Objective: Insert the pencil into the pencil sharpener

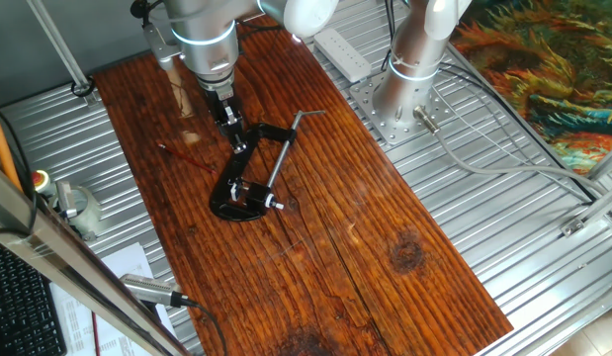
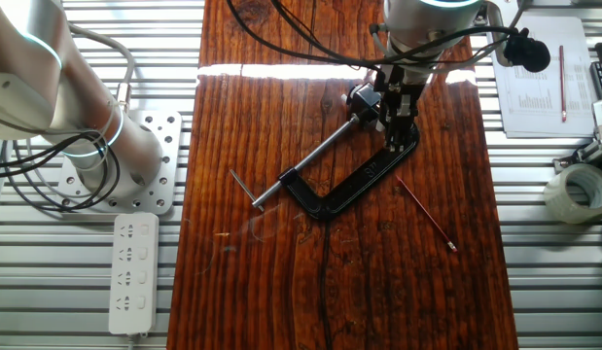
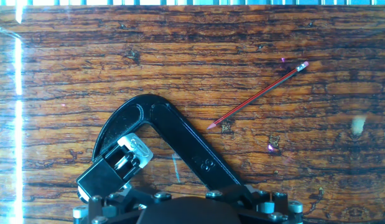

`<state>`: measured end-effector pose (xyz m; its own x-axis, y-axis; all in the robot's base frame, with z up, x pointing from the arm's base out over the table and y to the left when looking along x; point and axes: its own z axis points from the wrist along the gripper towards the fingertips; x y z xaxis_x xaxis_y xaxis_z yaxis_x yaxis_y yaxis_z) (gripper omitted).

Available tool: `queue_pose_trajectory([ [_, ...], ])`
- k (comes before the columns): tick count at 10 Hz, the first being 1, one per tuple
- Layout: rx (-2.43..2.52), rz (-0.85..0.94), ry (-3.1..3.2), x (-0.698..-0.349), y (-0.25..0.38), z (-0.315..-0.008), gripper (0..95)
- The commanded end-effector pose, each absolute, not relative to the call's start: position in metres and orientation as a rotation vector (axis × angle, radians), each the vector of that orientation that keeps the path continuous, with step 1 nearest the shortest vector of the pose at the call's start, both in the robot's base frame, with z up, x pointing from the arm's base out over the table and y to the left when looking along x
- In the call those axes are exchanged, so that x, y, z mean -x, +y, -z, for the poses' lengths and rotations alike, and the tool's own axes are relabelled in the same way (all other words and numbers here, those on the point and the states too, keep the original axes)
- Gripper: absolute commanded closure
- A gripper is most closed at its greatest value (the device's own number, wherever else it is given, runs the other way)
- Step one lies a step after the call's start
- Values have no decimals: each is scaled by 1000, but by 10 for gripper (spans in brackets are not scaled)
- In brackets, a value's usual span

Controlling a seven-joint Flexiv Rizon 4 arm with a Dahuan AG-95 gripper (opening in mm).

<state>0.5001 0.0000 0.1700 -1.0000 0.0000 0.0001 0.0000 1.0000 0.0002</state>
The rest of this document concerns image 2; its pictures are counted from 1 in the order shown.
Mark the brown wooden board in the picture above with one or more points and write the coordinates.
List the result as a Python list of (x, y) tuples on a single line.
[(281, 291)]

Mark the printed paper sheet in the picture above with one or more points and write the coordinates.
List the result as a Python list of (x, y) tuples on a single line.
[(529, 97)]

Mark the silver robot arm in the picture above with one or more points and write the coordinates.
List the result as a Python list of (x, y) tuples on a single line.
[(38, 73)]

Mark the clear tape roll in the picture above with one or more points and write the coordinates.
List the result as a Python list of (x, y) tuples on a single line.
[(555, 197)]

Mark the red pen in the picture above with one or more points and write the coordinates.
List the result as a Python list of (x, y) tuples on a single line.
[(563, 82)]

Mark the red pencil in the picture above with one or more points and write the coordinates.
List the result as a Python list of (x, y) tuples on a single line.
[(427, 214)]

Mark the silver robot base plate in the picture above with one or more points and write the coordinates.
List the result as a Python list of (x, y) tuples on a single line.
[(166, 131)]

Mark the black C-clamp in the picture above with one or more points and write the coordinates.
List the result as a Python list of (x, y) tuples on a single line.
[(359, 182)]

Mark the white power strip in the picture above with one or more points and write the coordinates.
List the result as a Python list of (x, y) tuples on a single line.
[(133, 272)]

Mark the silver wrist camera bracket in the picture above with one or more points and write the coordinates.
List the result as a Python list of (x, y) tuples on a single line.
[(495, 44)]

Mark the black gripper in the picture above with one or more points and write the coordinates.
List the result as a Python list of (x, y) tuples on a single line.
[(400, 85)]

